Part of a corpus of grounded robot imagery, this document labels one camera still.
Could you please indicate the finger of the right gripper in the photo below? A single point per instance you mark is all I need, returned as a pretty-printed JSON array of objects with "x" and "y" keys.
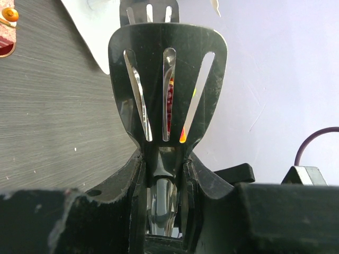
[{"x": 242, "y": 173}]

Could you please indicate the metal serving tongs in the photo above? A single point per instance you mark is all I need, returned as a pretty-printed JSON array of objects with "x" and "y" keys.
[{"x": 151, "y": 47}]

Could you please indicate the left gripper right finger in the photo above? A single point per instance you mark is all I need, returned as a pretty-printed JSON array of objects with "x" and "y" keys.
[{"x": 255, "y": 218}]

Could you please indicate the white three-tier stand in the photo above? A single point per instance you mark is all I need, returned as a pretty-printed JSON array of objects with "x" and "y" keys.
[{"x": 95, "y": 21}]

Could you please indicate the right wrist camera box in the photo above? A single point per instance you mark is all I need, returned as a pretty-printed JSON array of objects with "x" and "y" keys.
[{"x": 305, "y": 175}]

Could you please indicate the purple grape bunch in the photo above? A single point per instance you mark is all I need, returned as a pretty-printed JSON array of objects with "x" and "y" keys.
[{"x": 169, "y": 104}]

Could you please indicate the red dessert tray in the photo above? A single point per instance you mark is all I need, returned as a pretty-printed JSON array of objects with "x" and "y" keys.
[{"x": 7, "y": 47}]

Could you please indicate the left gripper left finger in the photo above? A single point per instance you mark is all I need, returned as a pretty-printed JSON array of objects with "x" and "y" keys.
[{"x": 67, "y": 220}]

